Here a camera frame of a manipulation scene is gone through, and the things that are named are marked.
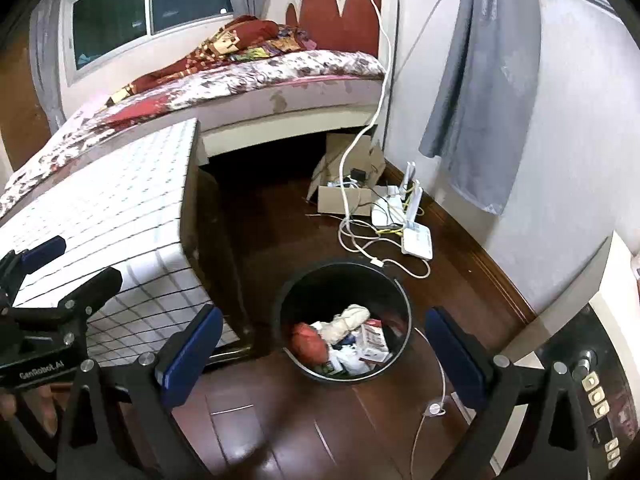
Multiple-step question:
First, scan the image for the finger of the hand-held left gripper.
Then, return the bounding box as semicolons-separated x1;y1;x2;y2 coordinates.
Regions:
7;266;123;325
0;235;67;293

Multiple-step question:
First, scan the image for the black appliance with buttons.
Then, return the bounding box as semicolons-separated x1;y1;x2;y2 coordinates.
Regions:
542;305;640;480

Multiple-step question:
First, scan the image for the floral bedsheet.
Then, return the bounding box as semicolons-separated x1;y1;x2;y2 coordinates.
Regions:
0;50;387;216

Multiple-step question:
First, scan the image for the red plastic bag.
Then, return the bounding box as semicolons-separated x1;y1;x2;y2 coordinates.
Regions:
291;322;331;366

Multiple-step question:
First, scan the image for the white modem box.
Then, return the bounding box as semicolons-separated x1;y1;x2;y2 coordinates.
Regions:
370;185;406;228

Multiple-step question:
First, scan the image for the white side table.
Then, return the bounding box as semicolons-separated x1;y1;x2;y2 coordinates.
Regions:
590;232;640;321

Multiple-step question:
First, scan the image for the red patterned blanket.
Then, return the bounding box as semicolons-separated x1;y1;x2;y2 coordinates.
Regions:
107;15;318;106

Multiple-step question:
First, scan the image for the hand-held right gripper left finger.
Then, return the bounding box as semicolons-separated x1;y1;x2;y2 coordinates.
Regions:
55;304;224;480

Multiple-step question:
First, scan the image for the black trash bin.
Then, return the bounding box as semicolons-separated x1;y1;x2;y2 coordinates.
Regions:
273;258;413;392

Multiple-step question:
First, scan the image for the red and white small box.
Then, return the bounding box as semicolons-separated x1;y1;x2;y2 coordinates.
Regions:
357;322;393;365

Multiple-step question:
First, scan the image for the grey tied curtain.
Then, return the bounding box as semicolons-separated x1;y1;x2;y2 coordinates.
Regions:
419;0;543;217

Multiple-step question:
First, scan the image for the cardboard box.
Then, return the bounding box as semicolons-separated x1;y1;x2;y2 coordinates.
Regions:
307;132;387;216

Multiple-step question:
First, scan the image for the thin white cable with switch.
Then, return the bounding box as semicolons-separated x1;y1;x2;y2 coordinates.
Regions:
410;327;448;480

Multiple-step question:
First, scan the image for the brown wooden door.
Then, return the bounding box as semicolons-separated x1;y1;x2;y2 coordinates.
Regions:
0;30;53;173

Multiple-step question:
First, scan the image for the white tissue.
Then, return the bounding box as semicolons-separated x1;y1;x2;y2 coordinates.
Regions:
320;304;372;346

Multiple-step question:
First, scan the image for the pinkish grey mattress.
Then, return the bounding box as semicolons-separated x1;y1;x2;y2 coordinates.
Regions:
197;74;386;133

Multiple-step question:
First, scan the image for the white checked tablecloth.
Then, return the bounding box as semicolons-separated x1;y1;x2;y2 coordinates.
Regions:
0;117;238;366

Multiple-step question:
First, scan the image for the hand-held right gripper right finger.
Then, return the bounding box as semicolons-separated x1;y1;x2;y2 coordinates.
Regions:
424;306;598;480

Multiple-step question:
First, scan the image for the thick white cable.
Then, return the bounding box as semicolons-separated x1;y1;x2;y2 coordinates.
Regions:
339;0;433;281

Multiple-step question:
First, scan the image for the pink cloth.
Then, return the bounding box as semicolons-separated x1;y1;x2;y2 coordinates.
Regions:
60;91;116;131

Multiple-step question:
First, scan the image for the white bed with red headboard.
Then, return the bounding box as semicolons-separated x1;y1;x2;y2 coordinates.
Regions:
0;0;401;221

